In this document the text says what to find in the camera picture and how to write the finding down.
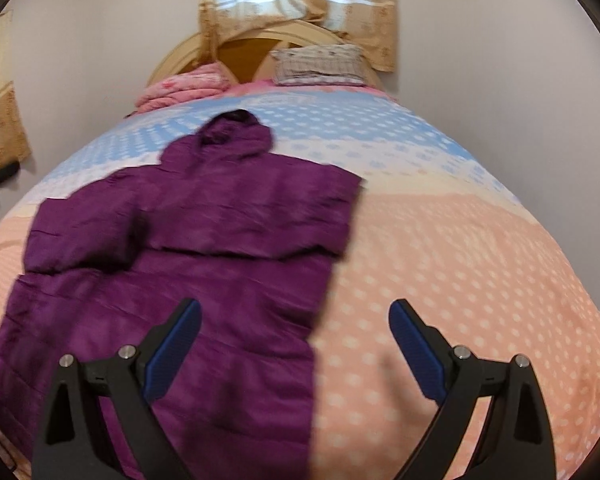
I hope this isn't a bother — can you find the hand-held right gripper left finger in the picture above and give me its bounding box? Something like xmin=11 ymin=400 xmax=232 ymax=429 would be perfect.
xmin=31 ymin=298 xmax=202 ymax=480

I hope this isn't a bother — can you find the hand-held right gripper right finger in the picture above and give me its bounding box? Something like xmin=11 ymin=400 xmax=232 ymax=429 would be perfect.
xmin=388 ymin=298 xmax=556 ymax=480

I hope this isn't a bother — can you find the purple hooded puffer jacket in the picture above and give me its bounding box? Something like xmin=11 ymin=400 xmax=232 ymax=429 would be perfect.
xmin=0 ymin=109 xmax=365 ymax=480

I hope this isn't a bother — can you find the dotted pastel bedspread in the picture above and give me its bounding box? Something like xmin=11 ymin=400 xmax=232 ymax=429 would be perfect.
xmin=0 ymin=82 xmax=600 ymax=480

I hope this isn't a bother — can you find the folded pink floral blanket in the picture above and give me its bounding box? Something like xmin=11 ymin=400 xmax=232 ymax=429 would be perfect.
xmin=134 ymin=62 xmax=226 ymax=113

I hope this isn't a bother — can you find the beige floral side curtain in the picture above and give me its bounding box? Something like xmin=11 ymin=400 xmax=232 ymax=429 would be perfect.
xmin=0 ymin=7 xmax=33 ymax=173

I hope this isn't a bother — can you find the striped patterned pillow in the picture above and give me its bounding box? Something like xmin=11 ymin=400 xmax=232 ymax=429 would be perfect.
xmin=270 ymin=43 xmax=367 ymax=86

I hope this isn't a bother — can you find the cream wooden headboard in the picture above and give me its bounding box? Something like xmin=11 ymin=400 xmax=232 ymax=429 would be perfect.
xmin=145 ymin=25 xmax=381 ymax=88

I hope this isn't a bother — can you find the beige floral window curtain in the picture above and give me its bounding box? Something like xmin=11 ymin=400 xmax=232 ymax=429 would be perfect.
xmin=197 ymin=0 xmax=398 ymax=73

